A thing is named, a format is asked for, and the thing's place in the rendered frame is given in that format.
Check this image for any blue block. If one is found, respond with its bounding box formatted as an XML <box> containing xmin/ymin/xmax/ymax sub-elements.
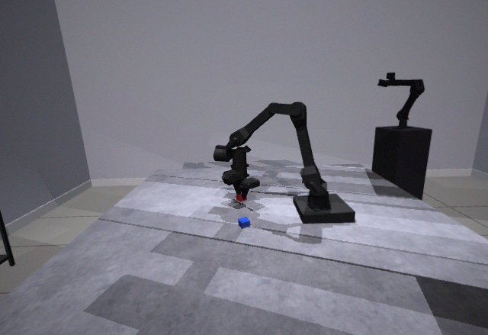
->
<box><xmin>238</xmin><ymin>217</ymin><xmax>250</xmax><ymax>228</ymax></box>

